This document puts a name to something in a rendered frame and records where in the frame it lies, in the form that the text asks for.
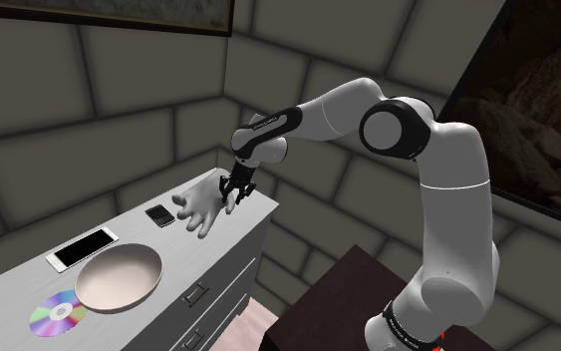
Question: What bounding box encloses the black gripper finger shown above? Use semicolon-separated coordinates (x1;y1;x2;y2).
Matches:
218;175;235;204
234;179;258;205

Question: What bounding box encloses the white hand sculpture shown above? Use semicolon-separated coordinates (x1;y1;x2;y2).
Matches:
171;174;238;240

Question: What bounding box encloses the small black phone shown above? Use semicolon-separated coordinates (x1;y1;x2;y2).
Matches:
144;204;176;228

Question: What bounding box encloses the grey chest of drawers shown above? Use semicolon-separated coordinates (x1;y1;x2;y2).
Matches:
0;167;280;351

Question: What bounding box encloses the white bowl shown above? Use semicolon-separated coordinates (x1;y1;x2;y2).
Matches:
74;242;163;313

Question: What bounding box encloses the white smartphone with black screen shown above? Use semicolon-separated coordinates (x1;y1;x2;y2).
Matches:
45;226;120;274

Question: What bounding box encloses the rainbow compact disc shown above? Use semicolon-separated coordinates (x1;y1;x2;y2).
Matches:
28;289;89;338

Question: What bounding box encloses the dark framed grey wall picture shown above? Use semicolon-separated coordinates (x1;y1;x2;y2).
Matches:
0;0;236;38

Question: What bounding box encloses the black framed brown wall picture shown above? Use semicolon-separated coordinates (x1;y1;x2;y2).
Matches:
436;0;561;234

